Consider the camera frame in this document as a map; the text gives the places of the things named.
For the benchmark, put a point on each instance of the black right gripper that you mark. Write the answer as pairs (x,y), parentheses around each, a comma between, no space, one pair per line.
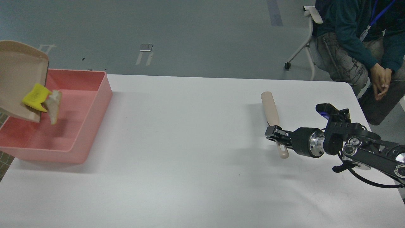
(303,141)

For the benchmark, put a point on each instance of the beige hand brush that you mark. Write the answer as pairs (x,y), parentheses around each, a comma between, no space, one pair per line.
(272,117)

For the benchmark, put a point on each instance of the yellow green sponge piece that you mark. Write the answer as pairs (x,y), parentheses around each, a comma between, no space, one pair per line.
(36,97)

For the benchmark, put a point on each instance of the beige plastic dustpan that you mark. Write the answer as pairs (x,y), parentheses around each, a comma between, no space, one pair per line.
(21,67)

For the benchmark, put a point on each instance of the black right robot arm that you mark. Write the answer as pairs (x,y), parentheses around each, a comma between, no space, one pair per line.
(351,142)

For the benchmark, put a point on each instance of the pink plastic bin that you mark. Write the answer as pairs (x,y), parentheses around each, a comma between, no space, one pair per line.
(85,99)

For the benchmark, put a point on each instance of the person's clasped hands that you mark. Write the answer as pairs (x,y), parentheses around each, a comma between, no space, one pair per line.
(380,79)

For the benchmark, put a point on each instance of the person in teal sweater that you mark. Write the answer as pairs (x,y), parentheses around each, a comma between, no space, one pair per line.
(354,36)

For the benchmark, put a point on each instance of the grey floor plate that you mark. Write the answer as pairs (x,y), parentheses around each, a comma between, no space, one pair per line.
(146,47)

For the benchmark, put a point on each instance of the patterned beige cloth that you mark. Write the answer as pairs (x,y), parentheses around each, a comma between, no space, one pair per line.
(5,159)

